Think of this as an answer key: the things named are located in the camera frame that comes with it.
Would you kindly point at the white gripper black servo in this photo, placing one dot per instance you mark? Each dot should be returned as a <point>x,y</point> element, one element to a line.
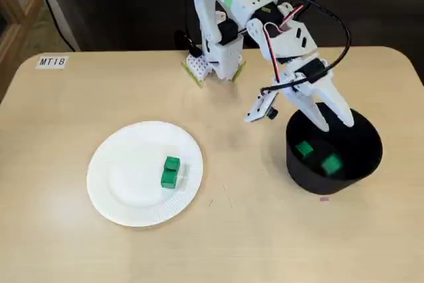
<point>309,93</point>

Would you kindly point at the green block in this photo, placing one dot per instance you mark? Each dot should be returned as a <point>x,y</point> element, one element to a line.
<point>168,179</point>
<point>171,163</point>
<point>304,148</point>
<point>331,165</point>

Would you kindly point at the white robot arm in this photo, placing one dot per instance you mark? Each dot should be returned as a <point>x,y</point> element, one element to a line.
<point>205,4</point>

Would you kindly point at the black pot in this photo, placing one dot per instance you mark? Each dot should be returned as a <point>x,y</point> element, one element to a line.
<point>331,185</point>

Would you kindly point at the white paper plate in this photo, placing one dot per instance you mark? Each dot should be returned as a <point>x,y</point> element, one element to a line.
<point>132,206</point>

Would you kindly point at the small pink sticker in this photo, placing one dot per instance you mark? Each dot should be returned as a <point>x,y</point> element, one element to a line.
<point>325,199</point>

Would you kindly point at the black table clamp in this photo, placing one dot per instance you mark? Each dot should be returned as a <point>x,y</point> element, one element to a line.
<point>185,41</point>

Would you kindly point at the dark background panel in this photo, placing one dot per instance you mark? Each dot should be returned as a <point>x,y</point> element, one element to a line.
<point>116,14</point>

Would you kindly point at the white MT18 label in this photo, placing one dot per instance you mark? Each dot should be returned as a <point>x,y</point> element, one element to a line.
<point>52,62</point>

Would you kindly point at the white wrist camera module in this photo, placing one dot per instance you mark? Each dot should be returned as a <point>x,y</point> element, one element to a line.
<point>260,107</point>

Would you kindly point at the wooden shelf frame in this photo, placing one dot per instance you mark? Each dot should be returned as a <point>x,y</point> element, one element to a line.
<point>20,8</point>

